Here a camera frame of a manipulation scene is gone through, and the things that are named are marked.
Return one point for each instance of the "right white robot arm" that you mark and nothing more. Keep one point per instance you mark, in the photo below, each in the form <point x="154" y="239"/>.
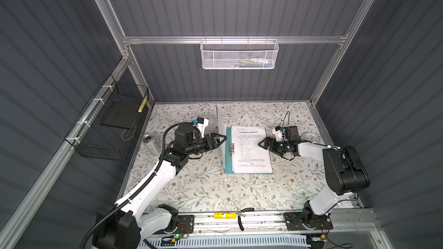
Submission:
<point x="344" y="172"/>

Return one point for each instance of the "white and teal clock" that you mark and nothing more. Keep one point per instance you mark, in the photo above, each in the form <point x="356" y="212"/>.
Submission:
<point x="311" y="137"/>

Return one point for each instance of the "white wire mesh basket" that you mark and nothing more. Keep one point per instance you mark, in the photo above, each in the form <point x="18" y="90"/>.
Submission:
<point x="243" y="54"/>

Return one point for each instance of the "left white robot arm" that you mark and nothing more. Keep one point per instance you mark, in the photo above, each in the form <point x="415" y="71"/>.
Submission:
<point x="125" y="225"/>

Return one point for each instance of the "yellow label tag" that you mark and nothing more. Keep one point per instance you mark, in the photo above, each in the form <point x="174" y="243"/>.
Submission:
<point x="225" y="215"/>

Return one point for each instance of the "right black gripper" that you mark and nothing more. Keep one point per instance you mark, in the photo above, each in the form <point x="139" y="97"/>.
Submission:
<point x="268" y="140"/>

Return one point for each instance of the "silver folder clip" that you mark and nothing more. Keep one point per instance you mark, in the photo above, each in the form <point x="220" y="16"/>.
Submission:
<point x="231" y="148"/>

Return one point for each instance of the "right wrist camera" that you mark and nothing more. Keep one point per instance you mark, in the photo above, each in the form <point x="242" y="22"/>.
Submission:
<point x="278" y="132"/>

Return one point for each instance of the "black notebook in basket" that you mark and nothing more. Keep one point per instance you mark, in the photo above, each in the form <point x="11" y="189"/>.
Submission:
<point x="121" y="115"/>

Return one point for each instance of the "teal file folder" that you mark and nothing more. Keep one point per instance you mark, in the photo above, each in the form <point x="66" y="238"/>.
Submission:
<point x="227" y="161"/>

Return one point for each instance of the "English text paper sheet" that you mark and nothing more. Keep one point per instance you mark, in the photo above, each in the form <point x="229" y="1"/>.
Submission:
<point x="222" y="129"/>

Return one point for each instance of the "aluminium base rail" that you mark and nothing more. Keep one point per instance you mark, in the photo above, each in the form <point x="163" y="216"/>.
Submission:
<point x="273" y="222"/>

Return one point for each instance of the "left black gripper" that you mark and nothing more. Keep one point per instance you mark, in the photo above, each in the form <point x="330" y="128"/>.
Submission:
<point x="213" y="140"/>

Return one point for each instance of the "Chinese title paper sheet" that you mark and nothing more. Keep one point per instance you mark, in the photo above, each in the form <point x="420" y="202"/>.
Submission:
<point x="248" y="157"/>

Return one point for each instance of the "yellow marker pen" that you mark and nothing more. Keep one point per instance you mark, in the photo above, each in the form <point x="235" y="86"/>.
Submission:
<point x="142" y="105"/>

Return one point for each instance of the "black wire basket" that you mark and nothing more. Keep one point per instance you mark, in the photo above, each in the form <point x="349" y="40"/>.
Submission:
<point x="92" y="140"/>

